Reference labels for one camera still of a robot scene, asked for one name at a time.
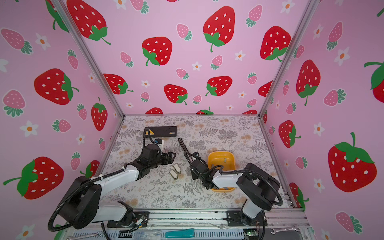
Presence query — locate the silver wrench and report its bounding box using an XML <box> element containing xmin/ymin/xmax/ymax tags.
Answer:
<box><xmin>271</xmin><ymin>226</ymin><xmax>300</xmax><ymax>235</ymax></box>

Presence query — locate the yellow plastic tray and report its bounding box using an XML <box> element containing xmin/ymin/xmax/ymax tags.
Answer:
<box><xmin>207</xmin><ymin>151</ymin><xmax>236</xmax><ymax>193</ymax></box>

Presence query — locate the teal handled tool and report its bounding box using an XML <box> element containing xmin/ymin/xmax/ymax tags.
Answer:
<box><xmin>165</xmin><ymin>229</ymin><xmax>195</xmax><ymax>239</ymax></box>

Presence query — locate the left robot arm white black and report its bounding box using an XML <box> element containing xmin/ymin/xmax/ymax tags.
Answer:
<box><xmin>48</xmin><ymin>139</ymin><xmax>177</xmax><ymax>232</ymax></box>

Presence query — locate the black tool case yellow label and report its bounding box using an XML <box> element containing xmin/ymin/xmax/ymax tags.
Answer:
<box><xmin>144</xmin><ymin>126</ymin><xmax>178</xmax><ymax>138</ymax></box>

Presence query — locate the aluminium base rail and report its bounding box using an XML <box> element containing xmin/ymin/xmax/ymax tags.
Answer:
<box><xmin>60</xmin><ymin>208</ymin><xmax>316</xmax><ymax>240</ymax></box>

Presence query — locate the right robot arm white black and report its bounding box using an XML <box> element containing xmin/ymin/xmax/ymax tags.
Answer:
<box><xmin>184</xmin><ymin>152</ymin><xmax>283</xmax><ymax>226</ymax></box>

